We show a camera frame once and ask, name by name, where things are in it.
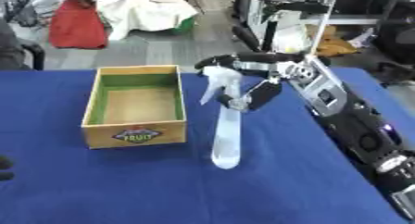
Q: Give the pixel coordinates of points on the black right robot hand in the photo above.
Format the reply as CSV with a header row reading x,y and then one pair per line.
x,y
258,58

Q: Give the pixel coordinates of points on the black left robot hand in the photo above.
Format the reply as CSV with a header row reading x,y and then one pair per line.
x,y
5,166

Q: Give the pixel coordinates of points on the clear spray bottle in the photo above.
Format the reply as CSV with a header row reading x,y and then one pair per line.
x,y
227,132

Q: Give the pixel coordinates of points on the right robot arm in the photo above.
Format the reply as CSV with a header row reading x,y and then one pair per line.
x,y
346,116

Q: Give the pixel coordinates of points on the tan cardboard box green inside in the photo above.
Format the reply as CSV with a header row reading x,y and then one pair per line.
x,y
138,104

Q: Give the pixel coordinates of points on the white plastic bag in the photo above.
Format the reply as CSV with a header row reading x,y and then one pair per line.
x,y
292,38

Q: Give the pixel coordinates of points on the white desk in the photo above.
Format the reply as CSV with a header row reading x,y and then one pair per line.
x,y
302,5

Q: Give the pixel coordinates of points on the white pole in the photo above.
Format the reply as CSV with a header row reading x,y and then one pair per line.
x,y
323,21

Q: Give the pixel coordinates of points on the tan bag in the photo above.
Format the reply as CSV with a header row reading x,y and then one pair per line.
x,y
335,45

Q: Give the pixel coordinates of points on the green bin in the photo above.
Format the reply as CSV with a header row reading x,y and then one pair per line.
x,y
186,25

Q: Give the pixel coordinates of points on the white cloth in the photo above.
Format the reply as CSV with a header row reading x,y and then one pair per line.
x,y
143,11

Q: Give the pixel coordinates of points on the black office chair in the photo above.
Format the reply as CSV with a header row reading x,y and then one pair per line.
x,y
397,33

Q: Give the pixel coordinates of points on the red bag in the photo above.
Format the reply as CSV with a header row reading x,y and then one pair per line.
x,y
77,25

